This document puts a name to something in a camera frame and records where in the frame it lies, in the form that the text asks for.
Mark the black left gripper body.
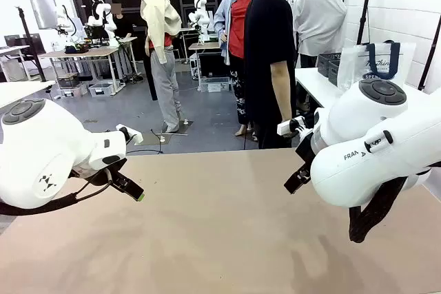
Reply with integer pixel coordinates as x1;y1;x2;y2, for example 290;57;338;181
70;157;128;187

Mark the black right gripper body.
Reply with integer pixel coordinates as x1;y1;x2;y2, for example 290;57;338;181
295;131;316;171

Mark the translucent bag with blue handles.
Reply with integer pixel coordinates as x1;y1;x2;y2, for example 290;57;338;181
336;41;417;94

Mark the person's right forearm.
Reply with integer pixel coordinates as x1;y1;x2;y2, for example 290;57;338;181
270;61;294;113

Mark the white side table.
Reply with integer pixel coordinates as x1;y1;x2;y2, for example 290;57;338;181
295;67;441;109

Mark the grey floor plate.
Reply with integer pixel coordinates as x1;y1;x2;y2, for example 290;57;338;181
137;130;189;147

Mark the clear storage bin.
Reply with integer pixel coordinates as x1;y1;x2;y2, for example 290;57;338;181
199;76;231;94
88;82;114;98

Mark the person in black shirt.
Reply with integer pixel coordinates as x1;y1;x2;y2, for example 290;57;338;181
243;0;298;150

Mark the wooden background desk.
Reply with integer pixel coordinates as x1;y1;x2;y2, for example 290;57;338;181
39;36;139;97

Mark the person in white shirt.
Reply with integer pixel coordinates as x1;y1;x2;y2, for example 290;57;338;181
292;0;348;68

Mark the person in red shirt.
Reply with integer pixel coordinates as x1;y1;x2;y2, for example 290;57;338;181
213;0;258;137

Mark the small wooden background table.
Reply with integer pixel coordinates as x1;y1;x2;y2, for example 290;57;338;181
188;41;221;92

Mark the black tripod with pole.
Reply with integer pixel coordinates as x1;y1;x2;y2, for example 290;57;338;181
15;6;48;83

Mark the seated person in black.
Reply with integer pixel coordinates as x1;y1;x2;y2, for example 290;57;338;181
110;3;134;39

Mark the black tripod leg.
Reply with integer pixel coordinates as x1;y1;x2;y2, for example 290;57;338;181
417;14;441;92

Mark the person in cream jacket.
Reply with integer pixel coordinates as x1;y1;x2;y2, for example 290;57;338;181
134;0;183;134

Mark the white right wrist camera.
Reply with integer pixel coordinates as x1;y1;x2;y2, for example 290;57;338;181
276;116;307;137

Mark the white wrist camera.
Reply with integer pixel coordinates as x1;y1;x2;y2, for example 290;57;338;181
115;123;144;146
276;116;307;137

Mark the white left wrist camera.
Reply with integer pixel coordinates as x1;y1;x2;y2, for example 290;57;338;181
115;123;144;146

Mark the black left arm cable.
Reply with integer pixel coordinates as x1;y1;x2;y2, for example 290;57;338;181
0;161;114;218

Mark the black camera stand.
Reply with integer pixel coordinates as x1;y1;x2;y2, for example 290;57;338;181
356;0;376;46

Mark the grey wall panel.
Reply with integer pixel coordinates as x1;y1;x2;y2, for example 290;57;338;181
28;0;59;30

